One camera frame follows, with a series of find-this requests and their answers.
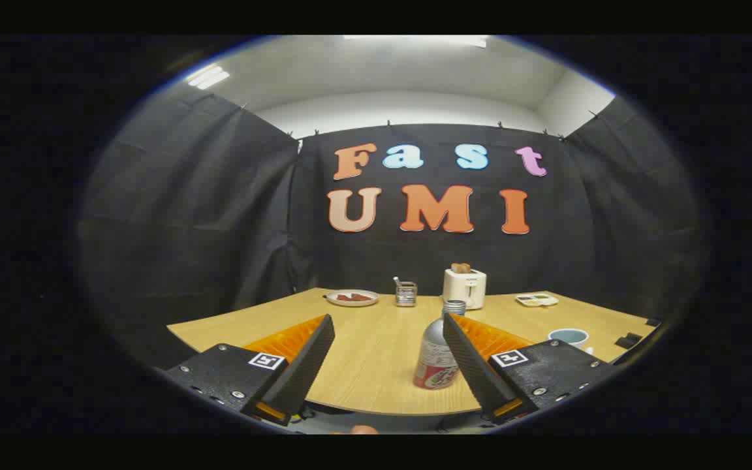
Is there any white toaster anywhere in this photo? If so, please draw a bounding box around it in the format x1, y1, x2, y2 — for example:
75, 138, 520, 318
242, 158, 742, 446
442, 268, 487, 310

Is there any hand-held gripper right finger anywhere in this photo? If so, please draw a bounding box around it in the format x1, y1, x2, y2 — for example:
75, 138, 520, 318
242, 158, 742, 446
442, 312, 618, 425

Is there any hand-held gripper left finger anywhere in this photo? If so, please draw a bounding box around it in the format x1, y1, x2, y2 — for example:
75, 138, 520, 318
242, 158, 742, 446
157, 314, 336, 427

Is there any white cup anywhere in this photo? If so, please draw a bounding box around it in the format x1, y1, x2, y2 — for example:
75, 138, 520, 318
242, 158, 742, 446
548, 328, 591, 354

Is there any silver juice bottle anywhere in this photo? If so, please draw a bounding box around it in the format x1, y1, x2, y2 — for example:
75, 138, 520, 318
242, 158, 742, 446
413, 300, 467, 390

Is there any wooden table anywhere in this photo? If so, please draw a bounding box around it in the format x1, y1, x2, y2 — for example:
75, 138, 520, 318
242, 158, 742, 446
167, 288, 661, 416

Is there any white plate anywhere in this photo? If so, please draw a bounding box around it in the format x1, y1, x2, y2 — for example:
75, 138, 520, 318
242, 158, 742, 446
325, 289, 380, 307

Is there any black backdrop cloth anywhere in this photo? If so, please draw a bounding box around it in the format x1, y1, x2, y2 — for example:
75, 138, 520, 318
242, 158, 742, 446
79, 85, 706, 366

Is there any ceiling light panel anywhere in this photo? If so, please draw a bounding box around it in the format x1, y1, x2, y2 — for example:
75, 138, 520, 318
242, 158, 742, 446
187, 64, 230, 90

